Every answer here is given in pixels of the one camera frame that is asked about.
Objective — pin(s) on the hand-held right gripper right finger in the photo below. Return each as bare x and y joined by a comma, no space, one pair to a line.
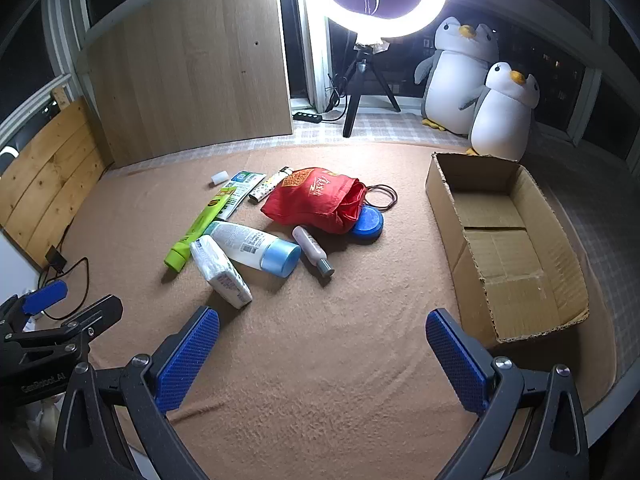
457,360

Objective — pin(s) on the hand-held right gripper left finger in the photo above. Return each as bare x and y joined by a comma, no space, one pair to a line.
187,360

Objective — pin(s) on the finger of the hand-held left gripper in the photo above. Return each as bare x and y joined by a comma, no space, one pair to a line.
95,316
45,296

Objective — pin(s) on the white tissue pack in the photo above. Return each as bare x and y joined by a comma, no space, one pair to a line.
220,272

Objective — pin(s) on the cardboard box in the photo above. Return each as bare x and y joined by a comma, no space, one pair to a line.
505,265

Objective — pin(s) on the green tube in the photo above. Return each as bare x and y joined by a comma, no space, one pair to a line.
192,235

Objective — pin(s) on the white bottle with blue cap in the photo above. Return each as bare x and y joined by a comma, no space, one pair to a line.
240,242

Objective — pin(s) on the blue round lid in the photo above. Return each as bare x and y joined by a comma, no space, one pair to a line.
369,226

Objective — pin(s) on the small pink bottle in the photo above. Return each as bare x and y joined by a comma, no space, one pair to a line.
309,245

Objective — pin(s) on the white package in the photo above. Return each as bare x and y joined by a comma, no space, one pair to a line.
245,182

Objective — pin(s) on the patterned lighter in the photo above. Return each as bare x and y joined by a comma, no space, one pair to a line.
265,187

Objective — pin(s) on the red cloth bag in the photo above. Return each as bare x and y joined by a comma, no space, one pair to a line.
310,200

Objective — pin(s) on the black power adapter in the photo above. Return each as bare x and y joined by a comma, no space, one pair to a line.
55,258

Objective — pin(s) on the pine wood board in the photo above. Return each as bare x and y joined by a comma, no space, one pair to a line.
45,170

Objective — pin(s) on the small white cap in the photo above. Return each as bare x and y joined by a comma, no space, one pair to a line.
219,180

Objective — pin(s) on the checked bed sheet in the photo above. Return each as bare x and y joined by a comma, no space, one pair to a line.
400,127

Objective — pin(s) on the small penguin plush toy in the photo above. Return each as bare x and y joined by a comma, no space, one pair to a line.
500,120

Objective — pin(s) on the large light wooden panel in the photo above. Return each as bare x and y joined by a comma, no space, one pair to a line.
190,70

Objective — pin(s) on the black power strip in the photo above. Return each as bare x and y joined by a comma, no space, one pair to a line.
307,116

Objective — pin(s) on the large penguin plush toy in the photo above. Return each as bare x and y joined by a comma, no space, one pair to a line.
450,75

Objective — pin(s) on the white window frame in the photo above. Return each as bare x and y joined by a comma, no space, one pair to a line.
315,60

